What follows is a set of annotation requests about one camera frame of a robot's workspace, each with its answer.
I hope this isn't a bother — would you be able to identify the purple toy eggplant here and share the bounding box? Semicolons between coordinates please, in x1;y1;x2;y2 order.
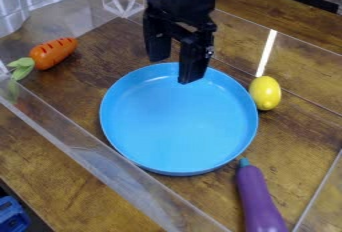
236;158;288;232

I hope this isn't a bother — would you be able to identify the clear acrylic enclosure wall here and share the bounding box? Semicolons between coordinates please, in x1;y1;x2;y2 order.
0;62;231;232

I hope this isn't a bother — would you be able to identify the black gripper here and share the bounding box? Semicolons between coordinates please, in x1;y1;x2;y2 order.
143;0;216;84

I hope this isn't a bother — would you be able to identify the yellow toy lemon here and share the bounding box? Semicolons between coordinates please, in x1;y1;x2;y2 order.
248;76;281;111

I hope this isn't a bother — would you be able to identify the blue round plate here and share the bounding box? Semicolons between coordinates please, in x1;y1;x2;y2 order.
98;63;259;176

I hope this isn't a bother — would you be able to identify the blue plastic box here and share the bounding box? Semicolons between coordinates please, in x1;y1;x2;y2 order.
0;196;30;232

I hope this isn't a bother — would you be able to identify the orange toy carrot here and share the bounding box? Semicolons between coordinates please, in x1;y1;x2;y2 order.
8;37;77;81

